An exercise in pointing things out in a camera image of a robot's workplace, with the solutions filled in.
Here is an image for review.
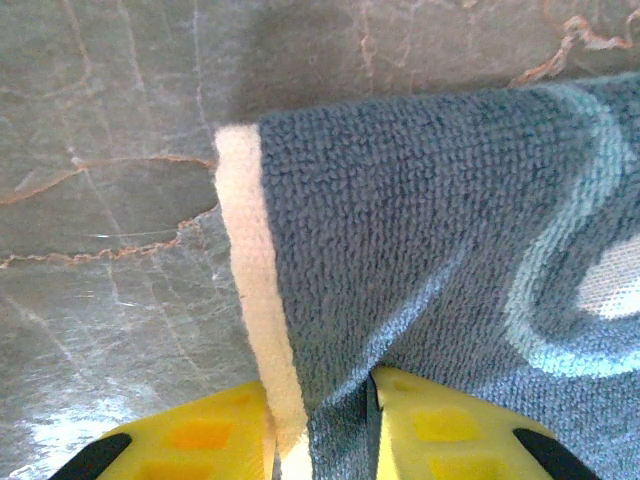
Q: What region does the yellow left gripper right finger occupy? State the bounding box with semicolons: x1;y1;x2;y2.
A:
366;366;601;480

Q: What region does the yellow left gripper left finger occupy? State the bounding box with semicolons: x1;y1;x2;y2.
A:
62;379;277;480

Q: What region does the grey-blue bear print towel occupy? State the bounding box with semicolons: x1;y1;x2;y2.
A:
213;72;640;480

